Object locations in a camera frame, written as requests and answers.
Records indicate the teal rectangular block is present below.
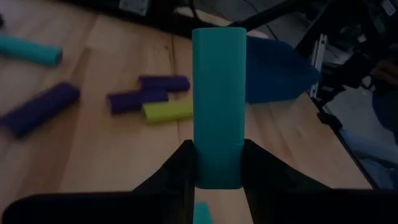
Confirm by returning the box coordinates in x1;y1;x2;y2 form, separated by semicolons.
193;201;214;224
192;27;248;190

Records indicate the person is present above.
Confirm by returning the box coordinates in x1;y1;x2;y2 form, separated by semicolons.
340;57;398;190

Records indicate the teal cylinder block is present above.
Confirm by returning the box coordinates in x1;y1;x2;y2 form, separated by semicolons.
0;32;63;68

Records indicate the blue plastic bin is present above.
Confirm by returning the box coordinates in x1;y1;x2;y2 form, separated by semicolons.
245;35;322;104

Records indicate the silver aluminium post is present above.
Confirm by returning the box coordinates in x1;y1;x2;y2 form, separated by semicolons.
310;33;328;98

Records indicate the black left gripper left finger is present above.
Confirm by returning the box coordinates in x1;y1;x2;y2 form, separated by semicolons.
1;139;196;224

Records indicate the lime green rectangular block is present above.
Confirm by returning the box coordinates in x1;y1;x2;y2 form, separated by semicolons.
142;99;194;124

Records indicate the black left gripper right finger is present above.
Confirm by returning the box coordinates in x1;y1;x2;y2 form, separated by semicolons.
241;138;398;224

